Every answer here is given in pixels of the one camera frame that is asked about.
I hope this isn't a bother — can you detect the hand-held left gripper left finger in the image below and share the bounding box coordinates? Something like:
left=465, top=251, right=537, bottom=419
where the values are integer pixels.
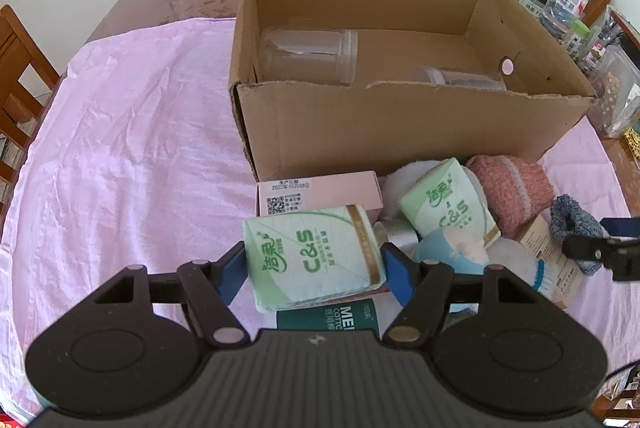
left=95, top=242, right=249, bottom=349

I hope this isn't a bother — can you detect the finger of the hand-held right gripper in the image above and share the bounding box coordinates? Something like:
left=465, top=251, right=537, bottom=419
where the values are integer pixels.
left=599, top=216, right=640, bottom=240
left=561, top=234, right=640, bottom=282

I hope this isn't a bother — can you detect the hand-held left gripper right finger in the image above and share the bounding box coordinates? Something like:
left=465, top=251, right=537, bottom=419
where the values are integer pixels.
left=381, top=244, right=543, bottom=349

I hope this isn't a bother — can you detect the small beige cardboard box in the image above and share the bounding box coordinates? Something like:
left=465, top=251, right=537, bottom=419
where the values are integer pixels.
left=514, top=214, right=583, bottom=310

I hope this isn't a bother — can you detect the grey knitted sock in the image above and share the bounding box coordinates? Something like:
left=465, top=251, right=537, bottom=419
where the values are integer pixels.
left=550, top=194, right=612, bottom=278

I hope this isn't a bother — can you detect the white sock with blue stripes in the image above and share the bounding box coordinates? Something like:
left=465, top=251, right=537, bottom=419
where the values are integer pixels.
left=486, top=239, right=557, bottom=295

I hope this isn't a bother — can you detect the green white tissue pack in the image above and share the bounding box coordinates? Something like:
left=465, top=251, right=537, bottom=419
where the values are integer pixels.
left=398, top=157, right=502, bottom=254
left=243, top=204, right=387, bottom=314

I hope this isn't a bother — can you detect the large brown cardboard box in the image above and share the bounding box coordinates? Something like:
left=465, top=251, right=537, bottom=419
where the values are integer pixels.
left=228, top=0, right=597, bottom=183

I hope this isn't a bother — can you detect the light blue cloth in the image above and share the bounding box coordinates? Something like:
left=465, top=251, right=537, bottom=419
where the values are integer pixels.
left=414, top=228, right=490, bottom=268

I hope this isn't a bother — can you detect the dark green box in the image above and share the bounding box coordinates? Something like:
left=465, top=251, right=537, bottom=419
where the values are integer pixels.
left=276, top=300, right=382, bottom=333

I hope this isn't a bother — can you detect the pink fluffy sock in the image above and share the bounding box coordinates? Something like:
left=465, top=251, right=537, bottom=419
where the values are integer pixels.
left=466, top=154, right=556, bottom=239

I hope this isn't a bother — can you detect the pink cardboard box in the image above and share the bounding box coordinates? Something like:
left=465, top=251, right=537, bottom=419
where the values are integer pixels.
left=256, top=170, right=385, bottom=218

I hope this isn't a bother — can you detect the clear plastic container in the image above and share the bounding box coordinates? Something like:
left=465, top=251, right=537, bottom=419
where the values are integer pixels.
left=587, top=43, right=640, bottom=139

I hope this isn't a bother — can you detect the pink table cloth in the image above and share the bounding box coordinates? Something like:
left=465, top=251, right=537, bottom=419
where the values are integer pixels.
left=0, top=17, right=633, bottom=414

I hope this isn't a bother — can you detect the small green label bottle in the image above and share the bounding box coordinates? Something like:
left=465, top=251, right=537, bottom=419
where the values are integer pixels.
left=562, top=20, right=591, bottom=59

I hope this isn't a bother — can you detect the small clear plastic jar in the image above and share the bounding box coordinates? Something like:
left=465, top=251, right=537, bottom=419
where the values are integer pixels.
left=414, top=65, right=507, bottom=91

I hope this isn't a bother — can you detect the large clear plastic jar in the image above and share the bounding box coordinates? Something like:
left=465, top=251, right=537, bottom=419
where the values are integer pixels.
left=257, top=28, right=360, bottom=85

